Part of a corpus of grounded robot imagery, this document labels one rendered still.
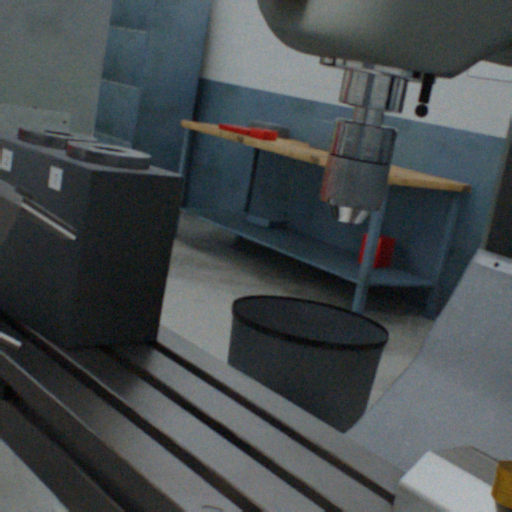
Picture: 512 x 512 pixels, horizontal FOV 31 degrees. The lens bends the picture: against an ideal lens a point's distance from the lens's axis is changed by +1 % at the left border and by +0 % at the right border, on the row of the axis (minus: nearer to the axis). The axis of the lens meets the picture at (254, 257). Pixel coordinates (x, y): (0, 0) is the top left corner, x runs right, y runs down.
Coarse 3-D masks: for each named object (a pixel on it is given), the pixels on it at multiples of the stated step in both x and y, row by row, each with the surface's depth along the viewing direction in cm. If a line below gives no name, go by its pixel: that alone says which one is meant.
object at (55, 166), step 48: (0, 144) 103; (48, 144) 101; (96, 144) 101; (48, 192) 96; (96, 192) 92; (144, 192) 96; (48, 240) 96; (96, 240) 93; (144, 240) 97; (0, 288) 103; (48, 288) 96; (96, 288) 95; (144, 288) 99; (48, 336) 96; (96, 336) 96; (144, 336) 101
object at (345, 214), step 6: (330, 204) 68; (330, 210) 69; (336, 210) 68; (342, 210) 68; (348, 210) 68; (354, 210) 68; (360, 210) 68; (336, 216) 68; (342, 216) 68; (348, 216) 68; (354, 216) 68; (360, 216) 68; (366, 216) 69; (354, 222) 68; (360, 222) 69
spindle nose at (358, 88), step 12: (348, 72) 66; (360, 72) 65; (348, 84) 66; (360, 84) 65; (372, 84) 65; (384, 84) 65; (396, 84) 65; (348, 96) 66; (360, 96) 65; (372, 96) 65; (384, 96) 65; (396, 96) 66; (372, 108) 65; (384, 108) 65; (396, 108) 66
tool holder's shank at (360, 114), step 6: (354, 108) 67; (360, 108) 67; (366, 108) 66; (354, 114) 67; (360, 114) 67; (366, 114) 67; (372, 114) 67; (378, 114) 67; (354, 120) 67; (360, 120) 67; (366, 120) 67; (372, 120) 67; (378, 120) 67
